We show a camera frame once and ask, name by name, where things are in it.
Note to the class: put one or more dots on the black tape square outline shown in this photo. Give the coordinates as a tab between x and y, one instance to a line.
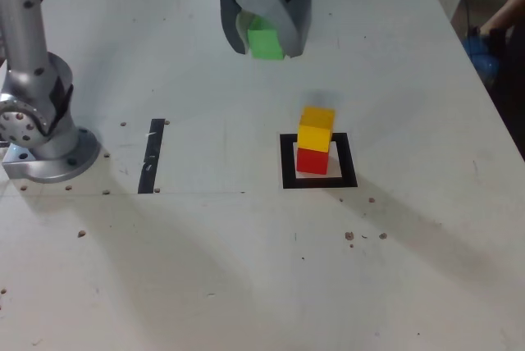
320	183

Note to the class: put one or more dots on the green cube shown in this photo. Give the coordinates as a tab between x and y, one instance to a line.
264	44

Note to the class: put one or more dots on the yellow cube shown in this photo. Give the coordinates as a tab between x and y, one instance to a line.
313	135

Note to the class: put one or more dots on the person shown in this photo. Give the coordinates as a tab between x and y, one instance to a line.
512	80

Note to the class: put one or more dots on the black tape strip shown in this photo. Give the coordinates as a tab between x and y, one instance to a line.
151	154

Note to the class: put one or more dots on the person's forearm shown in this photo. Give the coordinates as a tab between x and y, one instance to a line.
504	8

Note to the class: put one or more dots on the red cube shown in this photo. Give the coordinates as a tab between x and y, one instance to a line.
311	161

